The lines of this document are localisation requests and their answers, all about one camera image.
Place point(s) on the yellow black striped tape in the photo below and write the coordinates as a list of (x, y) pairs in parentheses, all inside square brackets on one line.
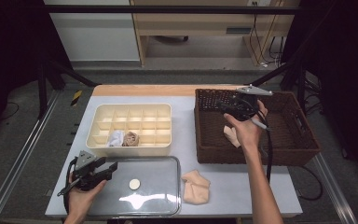
[(76, 98)]

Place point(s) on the white cabinet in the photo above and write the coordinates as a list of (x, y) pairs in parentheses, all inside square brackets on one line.
[(96, 37)]

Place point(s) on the white sock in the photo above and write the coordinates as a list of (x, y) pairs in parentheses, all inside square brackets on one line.
[(116, 138)]

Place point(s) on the person's right hand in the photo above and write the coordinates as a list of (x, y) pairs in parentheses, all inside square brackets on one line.
[(248, 133)]

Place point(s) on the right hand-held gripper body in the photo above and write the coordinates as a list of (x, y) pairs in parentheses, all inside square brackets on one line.
[(245, 107)]

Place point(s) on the white wall socket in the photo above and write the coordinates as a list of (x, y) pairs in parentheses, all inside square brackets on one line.
[(261, 2)]

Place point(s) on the black metal frame stand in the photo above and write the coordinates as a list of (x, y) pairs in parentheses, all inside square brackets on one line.
[(42, 93), (273, 74)]

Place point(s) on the black horizontal frame bar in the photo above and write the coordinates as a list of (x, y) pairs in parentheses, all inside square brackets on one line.
[(167, 9)]

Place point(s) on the brown wicker basket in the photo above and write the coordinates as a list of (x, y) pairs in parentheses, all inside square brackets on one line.
[(292, 133)]

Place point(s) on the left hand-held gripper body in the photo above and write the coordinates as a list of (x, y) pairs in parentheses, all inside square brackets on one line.
[(85, 179)]

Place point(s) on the light wooden desk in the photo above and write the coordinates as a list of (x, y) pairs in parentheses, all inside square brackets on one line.
[(199, 21)]

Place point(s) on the person's left hand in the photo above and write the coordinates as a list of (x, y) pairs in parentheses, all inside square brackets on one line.
[(79, 202)]

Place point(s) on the clear plastic box lid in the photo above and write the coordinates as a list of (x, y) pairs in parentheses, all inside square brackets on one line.
[(155, 183)]

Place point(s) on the black curtain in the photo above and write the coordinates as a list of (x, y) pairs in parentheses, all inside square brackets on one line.
[(9, 46), (348, 77)]

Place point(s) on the aluminium rail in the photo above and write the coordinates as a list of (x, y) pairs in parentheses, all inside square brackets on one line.
[(31, 140), (333, 186)]

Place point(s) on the cream divided storage box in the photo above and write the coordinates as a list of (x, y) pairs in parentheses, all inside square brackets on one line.
[(130, 151)]

